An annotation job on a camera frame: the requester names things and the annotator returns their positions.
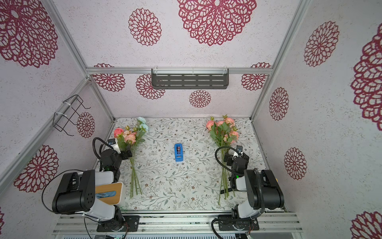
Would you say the pink rose bouquet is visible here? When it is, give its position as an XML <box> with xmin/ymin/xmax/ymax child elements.
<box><xmin>206</xmin><ymin>115</ymin><xmax>239</xmax><ymax>206</ymax></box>

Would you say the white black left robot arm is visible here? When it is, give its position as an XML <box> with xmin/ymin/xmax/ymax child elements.
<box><xmin>52</xmin><ymin>170</ymin><xmax>126</xmax><ymax>228</ymax></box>

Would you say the black wire wall rack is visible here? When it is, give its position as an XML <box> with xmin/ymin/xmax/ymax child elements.
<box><xmin>52</xmin><ymin>94</ymin><xmax>90</xmax><ymax>136</ymax></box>

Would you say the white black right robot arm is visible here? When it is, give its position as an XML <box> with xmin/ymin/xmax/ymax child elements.
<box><xmin>221</xmin><ymin>152</ymin><xmax>285</xmax><ymax>219</ymax></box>

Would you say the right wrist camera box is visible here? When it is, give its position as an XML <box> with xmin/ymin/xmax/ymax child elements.
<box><xmin>233</xmin><ymin>145</ymin><xmax>243</xmax><ymax>159</ymax></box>

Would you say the grey wall shelf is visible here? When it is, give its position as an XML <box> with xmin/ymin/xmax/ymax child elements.
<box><xmin>151</xmin><ymin>68</ymin><xmax>229</xmax><ymax>90</ymax></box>

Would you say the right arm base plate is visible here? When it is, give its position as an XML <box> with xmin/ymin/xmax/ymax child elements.
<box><xmin>218</xmin><ymin>215</ymin><xmax>260</xmax><ymax>232</ymax></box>

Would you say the mixed pastel flower bouquet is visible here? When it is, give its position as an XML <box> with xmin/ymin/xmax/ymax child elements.
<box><xmin>114</xmin><ymin>117</ymin><xmax>149</xmax><ymax>198</ymax></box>

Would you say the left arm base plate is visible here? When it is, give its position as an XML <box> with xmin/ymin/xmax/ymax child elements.
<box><xmin>96</xmin><ymin>215</ymin><xmax>140</xmax><ymax>233</ymax></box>

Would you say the wooden lid tissue box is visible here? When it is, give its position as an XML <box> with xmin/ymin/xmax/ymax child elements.
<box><xmin>95</xmin><ymin>182</ymin><xmax>126</xmax><ymax>208</ymax></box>

